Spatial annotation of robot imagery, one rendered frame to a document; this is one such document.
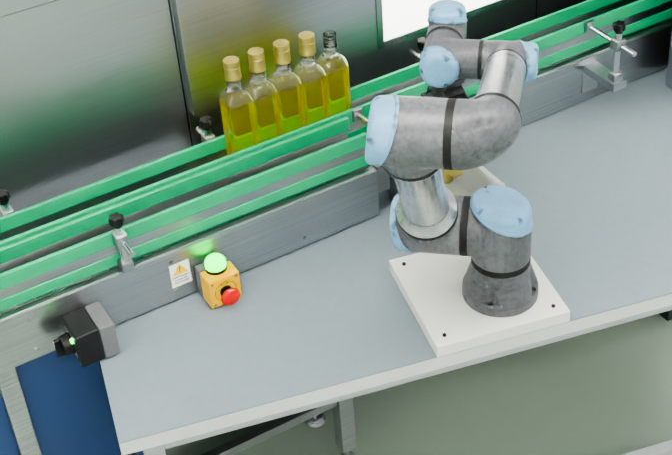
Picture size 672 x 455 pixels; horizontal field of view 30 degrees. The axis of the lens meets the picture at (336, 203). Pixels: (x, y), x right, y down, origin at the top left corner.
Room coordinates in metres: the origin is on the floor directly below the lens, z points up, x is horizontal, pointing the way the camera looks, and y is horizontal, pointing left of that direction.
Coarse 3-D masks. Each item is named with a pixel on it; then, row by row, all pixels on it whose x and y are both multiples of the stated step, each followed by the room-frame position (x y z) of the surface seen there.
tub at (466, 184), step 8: (480, 168) 2.20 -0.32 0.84; (464, 176) 2.25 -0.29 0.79; (472, 176) 2.22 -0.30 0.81; (480, 176) 2.20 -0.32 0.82; (488, 176) 2.17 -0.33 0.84; (448, 184) 2.25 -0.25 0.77; (456, 184) 2.25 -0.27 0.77; (464, 184) 2.24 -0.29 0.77; (472, 184) 2.22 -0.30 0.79; (480, 184) 2.19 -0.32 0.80; (488, 184) 2.17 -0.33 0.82; (496, 184) 2.15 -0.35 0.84; (504, 184) 2.14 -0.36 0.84; (456, 192) 2.22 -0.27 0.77; (464, 192) 2.21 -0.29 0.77; (472, 192) 2.21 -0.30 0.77
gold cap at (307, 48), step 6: (300, 36) 2.28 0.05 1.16; (306, 36) 2.27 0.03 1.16; (312, 36) 2.27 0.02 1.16; (300, 42) 2.27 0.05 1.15; (306, 42) 2.26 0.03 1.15; (312, 42) 2.27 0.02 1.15; (300, 48) 2.27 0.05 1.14; (306, 48) 2.27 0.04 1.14; (312, 48) 2.27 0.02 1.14; (300, 54) 2.27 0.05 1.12; (306, 54) 2.26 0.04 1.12; (312, 54) 2.27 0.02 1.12
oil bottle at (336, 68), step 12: (324, 60) 2.30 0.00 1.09; (336, 60) 2.29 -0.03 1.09; (336, 72) 2.29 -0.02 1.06; (348, 72) 2.30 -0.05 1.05; (336, 84) 2.28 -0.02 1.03; (348, 84) 2.30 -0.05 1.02; (336, 96) 2.28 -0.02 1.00; (348, 96) 2.30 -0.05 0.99; (336, 108) 2.28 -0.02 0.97; (348, 108) 2.30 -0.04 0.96
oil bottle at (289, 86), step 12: (276, 72) 2.26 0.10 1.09; (276, 84) 2.23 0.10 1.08; (288, 84) 2.23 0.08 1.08; (300, 84) 2.24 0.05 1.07; (288, 96) 2.23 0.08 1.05; (300, 96) 2.24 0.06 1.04; (288, 108) 2.23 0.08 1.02; (300, 108) 2.24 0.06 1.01; (288, 120) 2.23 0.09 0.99; (300, 120) 2.24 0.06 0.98
